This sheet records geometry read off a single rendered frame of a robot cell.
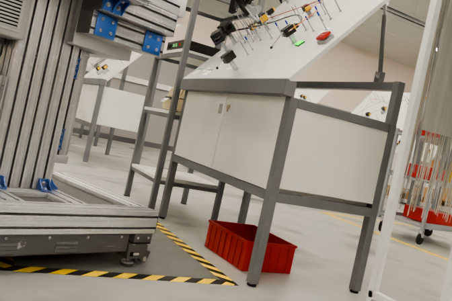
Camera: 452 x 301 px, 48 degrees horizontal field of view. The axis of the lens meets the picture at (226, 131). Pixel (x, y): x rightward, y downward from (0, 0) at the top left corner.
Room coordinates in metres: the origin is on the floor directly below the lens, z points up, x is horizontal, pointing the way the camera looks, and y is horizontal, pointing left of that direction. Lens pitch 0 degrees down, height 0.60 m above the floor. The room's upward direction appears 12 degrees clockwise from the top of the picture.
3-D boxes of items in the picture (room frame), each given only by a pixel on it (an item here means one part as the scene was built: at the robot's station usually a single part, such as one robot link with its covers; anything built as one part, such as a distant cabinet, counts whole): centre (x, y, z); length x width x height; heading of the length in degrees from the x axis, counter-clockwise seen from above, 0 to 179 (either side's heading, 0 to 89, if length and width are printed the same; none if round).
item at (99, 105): (5.87, 1.33, 0.83); 1.18 x 0.72 x 1.65; 29
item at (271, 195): (2.75, -0.23, 0.40); 1.18 x 0.60 x 0.80; 27
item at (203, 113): (2.86, 0.15, 0.60); 0.55 x 0.02 x 0.39; 27
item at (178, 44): (3.45, 0.30, 1.09); 0.35 x 0.33 x 0.07; 27
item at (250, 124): (2.37, -0.09, 0.60); 0.55 x 0.03 x 0.39; 27
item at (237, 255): (2.54, -0.23, 0.07); 0.39 x 0.29 x 0.14; 30
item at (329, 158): (2.75, -0.24, 0.60); 1.17 x 0.58 x 0.40; 27
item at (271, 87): (2.61, 0.05, 0.83); 1.18 x 0.05 x 0.06; 27
